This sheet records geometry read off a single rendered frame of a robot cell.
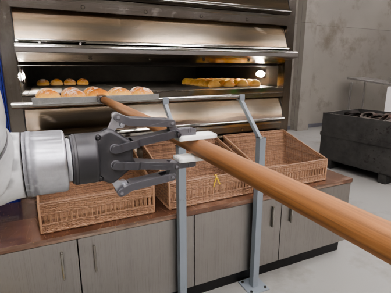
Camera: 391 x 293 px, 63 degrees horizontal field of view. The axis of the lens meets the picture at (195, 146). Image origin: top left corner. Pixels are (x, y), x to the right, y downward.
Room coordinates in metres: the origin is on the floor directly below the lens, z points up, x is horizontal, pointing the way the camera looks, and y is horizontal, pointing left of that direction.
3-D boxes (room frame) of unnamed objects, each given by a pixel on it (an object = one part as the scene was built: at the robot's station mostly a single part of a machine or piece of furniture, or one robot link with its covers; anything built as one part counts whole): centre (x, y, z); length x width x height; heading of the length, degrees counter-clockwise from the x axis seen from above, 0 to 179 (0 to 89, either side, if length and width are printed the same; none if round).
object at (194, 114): (2.14, 0.14, 1.02); 1.79 x 0.11 x 0.19; 115
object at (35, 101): (1.60, 0.50, 1.19); 0.55 x 0.36 x 0.03; 115
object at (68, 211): (1.65, 0.56, 0.72); 0.56 x 0.49 x 0.28; 115
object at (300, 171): (2.16, -0.54, 0.72); 0.56 x 0.49 x 0.28; 114
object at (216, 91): (2.16, 0.15, 1.16); 1.80 x 0.06 x 0.04; 115
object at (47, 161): (0.43, 0.21, 1.19); 0.09 x 0.06 x 0.09; 26
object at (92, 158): (0.46, 0.14, 1.19); 0.09 x 0.07 x 0.08; 116
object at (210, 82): (2.79, -0.20, 1.21); 0.61 x 0.48 x 0.06; 25
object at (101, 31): (2.14, 0.14, 1.54); 1.79 x 0.11 x 0.19; 115
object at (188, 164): (0.52, 0.03, 1.16); 0.05 x 0.01 x 0.03; 116
